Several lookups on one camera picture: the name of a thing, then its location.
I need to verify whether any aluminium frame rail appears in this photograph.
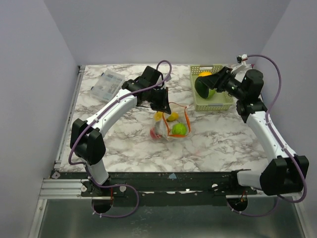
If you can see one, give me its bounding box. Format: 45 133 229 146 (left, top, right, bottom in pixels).
39 177 90 199

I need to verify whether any green cucumber toy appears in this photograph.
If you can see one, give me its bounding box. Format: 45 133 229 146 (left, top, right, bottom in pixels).
154 112 163 121

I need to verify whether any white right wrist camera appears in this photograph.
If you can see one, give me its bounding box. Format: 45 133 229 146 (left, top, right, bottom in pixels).
231 54 248 74

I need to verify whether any clear zip bag orange zipper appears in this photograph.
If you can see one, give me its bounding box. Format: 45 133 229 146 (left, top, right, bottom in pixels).
150 102 191 141

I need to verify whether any pale green perforated basket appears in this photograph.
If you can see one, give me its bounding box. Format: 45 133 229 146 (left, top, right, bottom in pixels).
190 64 234 112

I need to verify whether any peach toy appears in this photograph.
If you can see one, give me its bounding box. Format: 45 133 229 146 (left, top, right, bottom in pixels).
150 128 161 140

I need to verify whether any grey oyster mushroom toy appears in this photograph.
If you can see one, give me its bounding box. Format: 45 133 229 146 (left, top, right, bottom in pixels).
153 120 170 139

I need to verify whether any yellow banana toy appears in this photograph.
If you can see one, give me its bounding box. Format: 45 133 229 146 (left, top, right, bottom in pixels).
166 112 179 122

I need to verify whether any green cabbage toy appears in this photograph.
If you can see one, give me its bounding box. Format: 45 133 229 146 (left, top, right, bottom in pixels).
194 76 216 99

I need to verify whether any small bright green vegetable toy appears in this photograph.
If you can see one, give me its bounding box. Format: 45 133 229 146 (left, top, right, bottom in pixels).
172 123 187 135

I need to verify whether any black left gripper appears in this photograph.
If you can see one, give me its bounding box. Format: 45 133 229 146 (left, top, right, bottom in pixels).
147 87 172 115

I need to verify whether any clear plastic organizer box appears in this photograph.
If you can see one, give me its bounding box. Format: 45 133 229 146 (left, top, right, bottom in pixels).
91 70 125 103

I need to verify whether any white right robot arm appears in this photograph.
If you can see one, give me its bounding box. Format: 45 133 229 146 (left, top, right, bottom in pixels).
217 67 309 195

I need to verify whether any yellow round fruit toy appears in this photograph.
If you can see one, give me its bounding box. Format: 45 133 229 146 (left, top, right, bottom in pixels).
198 71 212 77

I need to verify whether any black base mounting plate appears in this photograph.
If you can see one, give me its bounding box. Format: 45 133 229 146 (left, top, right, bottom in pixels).
50 170 266 207

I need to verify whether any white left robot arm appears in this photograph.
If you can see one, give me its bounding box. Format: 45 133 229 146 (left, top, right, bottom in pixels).
68 66 191 196

